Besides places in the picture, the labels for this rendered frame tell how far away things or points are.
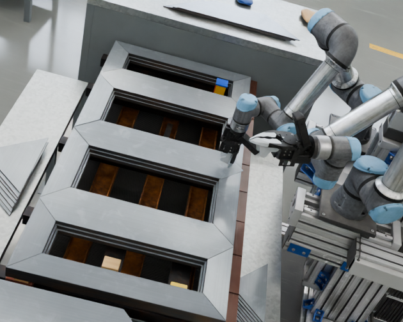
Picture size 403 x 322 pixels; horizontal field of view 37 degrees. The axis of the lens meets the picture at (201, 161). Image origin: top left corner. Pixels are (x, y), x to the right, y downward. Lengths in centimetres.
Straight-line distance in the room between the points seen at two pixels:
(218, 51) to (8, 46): 197
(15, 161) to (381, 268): 148
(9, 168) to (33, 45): 233
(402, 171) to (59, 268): 117
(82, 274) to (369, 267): 104
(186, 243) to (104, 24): 145
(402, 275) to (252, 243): 62
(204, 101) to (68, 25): 233
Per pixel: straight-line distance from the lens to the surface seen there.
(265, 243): 257
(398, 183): 207
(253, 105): 233
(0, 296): 200
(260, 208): 270
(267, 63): 320
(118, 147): 251
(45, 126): 275
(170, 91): 291
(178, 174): 250
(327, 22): 234
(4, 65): 446
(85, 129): 258
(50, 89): 297
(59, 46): 473
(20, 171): 246
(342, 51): 228
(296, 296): 308
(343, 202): 228
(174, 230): 223
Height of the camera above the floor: 248
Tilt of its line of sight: 39 degrees down
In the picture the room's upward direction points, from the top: 17 degrees clockwise
